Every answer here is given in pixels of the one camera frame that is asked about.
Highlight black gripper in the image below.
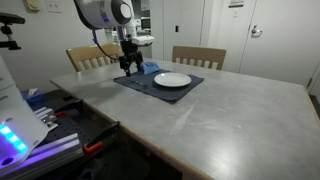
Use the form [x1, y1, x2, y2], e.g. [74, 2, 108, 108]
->
[119, 39, 145, 78]

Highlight silver metal fork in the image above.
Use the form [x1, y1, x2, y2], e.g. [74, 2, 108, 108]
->
[124, 77, 148, 89]

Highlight white robot base blue lights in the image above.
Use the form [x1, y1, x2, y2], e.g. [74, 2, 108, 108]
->
[0, 54, 50, 175]

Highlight round white plate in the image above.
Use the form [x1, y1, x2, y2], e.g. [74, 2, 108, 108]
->
[153, 72, 193, 89]

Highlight door sign plate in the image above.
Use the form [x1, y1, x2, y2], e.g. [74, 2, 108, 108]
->
[227, 0, 245, 9]

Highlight crumpled light blue cloth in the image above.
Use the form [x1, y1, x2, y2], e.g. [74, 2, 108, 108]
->
[139, 60, 161, 75]

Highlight dark blue cloth placemat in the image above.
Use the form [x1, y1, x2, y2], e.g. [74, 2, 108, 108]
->
[113, 68, 205, 103]

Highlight wooden slat-back chair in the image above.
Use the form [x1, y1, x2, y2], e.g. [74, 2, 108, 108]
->
[171, 45, 227, 71]
[65, 43, 122, 73]

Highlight plain white door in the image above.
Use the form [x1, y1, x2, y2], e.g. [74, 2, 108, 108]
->
[162, 0, 205, 62]

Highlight black perforated mounting board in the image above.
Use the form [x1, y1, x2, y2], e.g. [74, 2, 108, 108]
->
[31, 89, 119, 151]

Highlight silver metal blocks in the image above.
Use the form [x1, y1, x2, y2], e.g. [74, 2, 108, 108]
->
[33, 106, 59, 132]

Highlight blue tissue box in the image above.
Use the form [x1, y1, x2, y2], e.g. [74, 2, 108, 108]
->
[20, 87, 45, 107]

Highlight white door with lever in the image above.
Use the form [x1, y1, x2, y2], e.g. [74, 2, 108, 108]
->
[238, 0, 320, 87]

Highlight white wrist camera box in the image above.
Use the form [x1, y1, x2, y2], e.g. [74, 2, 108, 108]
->
[130, 34, 156, 47]

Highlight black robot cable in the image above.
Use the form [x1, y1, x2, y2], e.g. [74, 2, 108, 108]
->
[91, 29, 121, 62]

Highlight black clamp orange handle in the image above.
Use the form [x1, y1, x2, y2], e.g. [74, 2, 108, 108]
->
[82, 120, 122, 157]
[53, 98, 84, 118]

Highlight white wall switch plate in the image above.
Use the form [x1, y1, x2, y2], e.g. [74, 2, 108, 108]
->
[44, 0, 63, 14]

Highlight aluminium extrusion rail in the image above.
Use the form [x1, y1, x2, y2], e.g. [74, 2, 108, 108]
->
[28, 132, 84, 168]

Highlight beige round wall thermostat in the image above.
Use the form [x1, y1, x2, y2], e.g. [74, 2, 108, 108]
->
[23, 0, 41, 13]

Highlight silver door lever handle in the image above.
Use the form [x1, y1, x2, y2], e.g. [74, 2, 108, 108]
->
[250, 24, 264, 38]

